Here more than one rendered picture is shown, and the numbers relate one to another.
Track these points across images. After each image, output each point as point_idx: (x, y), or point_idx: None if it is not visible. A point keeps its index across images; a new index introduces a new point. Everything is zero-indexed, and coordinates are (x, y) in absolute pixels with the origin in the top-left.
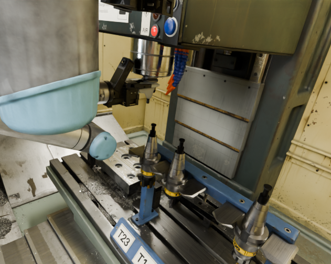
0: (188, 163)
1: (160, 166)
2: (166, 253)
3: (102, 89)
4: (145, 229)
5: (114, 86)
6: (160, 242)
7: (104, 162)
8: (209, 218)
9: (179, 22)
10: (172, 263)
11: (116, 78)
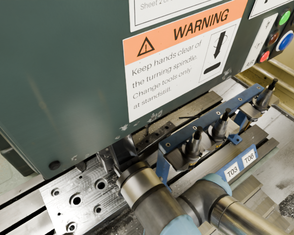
0: (200, 120)
1: (205, 142)
2: (195, 172)
3: (156, 175)
4: (173, 186)
5: (138, 159)
6: (186, 175)
7: (87, 231)
8: (169, 133)
9: None
10: (202, 169)
11: (128, 151)
